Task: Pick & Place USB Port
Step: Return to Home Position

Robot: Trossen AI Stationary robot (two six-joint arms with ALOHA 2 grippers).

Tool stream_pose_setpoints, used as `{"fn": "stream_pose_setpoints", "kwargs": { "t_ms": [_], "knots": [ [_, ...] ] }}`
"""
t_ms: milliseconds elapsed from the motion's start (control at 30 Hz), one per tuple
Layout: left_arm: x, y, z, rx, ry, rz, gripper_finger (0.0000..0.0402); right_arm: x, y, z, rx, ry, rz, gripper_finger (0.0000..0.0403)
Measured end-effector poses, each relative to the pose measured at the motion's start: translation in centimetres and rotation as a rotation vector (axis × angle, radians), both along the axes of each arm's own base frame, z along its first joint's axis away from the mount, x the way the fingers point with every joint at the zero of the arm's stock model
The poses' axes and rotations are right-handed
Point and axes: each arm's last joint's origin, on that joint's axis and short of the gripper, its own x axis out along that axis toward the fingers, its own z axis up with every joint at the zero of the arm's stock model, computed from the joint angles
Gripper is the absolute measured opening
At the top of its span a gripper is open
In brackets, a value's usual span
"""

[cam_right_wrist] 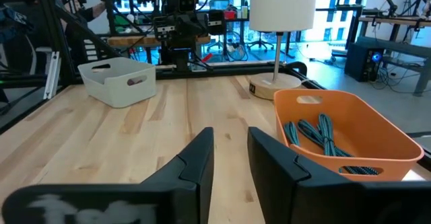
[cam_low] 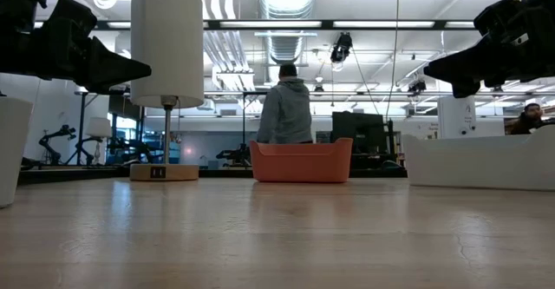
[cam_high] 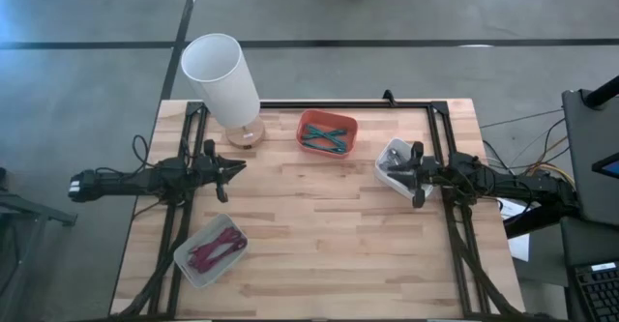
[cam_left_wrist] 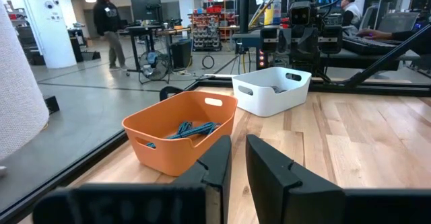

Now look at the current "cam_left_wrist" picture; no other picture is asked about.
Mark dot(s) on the black frame clamp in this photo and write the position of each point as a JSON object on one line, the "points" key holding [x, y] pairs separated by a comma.
{"points": [[170, 91]]}

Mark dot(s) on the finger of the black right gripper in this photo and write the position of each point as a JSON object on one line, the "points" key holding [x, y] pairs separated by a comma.
{"points": [[313, 40], [303, 40]]}

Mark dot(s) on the person's forearm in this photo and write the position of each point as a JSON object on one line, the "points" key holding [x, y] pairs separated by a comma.
{"points": [[414, 39]]}

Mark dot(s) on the black box under desk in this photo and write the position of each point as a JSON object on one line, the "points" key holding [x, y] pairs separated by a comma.
{"points": [[181, 54]]}

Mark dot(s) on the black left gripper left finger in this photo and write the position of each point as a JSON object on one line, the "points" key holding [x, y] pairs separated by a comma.
{"points": [[225, 170]]}

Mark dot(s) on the black aluminium table frame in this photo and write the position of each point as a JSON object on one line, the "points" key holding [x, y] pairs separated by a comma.
{"points": [[370, 90]]}

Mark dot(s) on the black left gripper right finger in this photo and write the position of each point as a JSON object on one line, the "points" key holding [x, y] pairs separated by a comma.
{"points": [[279, 190]]}

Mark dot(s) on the white plastic bin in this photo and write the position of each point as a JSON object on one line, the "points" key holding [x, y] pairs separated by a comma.
{"points": [[269, 103]]}

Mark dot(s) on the parts storage shelf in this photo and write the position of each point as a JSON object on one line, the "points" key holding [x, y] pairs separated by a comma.
{"points": [[208, 29]]}

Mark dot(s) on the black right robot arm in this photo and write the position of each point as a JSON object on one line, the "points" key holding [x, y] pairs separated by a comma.
{"points": [[304, 64]]}

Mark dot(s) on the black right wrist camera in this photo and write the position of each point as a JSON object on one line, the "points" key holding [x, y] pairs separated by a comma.
{"points": [[303, 13]]}

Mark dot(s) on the black floor fan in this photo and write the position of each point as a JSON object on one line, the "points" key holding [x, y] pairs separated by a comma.
{"points": [[154, 66]]}

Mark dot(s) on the person's hand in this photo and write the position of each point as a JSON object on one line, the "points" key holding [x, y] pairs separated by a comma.
{"points": [[372, 34]]}

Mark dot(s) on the black computer keyboard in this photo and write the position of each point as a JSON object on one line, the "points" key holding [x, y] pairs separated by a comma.
{"points": [[367, 45]]}

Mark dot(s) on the black desk monitor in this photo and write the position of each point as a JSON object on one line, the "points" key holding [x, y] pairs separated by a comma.
{"points": [[144, 7]]}

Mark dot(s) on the orange plastic bin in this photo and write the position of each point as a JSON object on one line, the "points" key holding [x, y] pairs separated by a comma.
{"points": [[161, 150]]}

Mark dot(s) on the person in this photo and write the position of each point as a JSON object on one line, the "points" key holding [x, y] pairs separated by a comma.
{"points": [[109, 22], [352, 13]]}

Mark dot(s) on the grey laptop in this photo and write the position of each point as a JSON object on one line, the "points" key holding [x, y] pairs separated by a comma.
{"points": [[399, 22]]}

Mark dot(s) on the black standing desk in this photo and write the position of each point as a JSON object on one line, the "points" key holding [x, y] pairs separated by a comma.
{"points": [[148, 30]]}

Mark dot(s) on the white shade wooden base lamp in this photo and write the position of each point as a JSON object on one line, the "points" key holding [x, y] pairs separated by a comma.
{"points": [[17, 82]]}

